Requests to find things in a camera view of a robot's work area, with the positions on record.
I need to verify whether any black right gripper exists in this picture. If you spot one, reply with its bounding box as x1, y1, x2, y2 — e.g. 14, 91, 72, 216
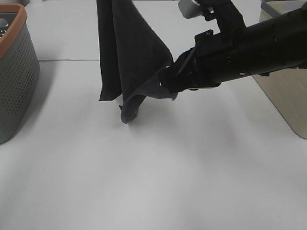
159, 30, 240, 93

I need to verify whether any dark navy towel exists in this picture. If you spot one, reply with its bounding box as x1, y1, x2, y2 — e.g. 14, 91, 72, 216
96, 0, 177, 124

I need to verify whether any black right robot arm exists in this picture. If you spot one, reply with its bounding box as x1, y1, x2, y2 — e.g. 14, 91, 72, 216
159, 2, 307, 93

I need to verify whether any beige storage box grey rim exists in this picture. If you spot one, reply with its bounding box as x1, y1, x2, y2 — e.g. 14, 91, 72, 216
253, 0, 307, 139

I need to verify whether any grey basket with orange rim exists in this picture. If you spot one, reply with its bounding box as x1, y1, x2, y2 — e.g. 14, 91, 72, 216
0, 3, 40, 143

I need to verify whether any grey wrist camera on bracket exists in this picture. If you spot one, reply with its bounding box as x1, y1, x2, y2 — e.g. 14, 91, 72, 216
178, 0, 246, 35

